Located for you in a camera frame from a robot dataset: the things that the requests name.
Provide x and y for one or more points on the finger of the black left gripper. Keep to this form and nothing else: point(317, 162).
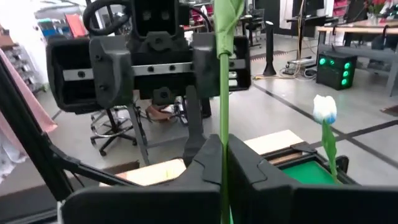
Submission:
point(112, 68)
point(206, 62)

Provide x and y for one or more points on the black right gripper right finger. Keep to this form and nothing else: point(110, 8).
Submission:
point(311, 205)

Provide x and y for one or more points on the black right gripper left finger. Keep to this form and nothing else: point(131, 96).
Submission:
point(149, 205)

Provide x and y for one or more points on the green artificial flower stem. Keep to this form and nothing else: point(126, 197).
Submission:
point(224, 93)

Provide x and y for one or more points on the white artificial tulip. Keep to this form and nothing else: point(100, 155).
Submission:
point(325, 107)

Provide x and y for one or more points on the green table mat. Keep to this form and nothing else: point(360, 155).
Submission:
point(308, 174)

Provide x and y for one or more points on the shelf with coloured bins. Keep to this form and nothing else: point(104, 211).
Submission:
point(74, 26)

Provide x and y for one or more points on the black office chair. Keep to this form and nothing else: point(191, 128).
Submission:
point(109, 137)

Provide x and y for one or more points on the pink fabric sheet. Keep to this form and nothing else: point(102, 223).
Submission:
point(43, 118)

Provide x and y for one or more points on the black computer green lights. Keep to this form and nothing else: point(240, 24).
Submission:
point(332, 77)

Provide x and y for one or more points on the wooden top table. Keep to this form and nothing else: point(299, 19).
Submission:
point(357, 28)

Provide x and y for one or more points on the red flower bouquet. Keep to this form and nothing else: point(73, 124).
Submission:
point(376, 6)

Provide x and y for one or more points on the black floor post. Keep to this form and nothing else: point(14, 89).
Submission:
point(269, 48)

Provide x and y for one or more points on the black diagonal frame strut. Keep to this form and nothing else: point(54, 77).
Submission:
point(31, 140)

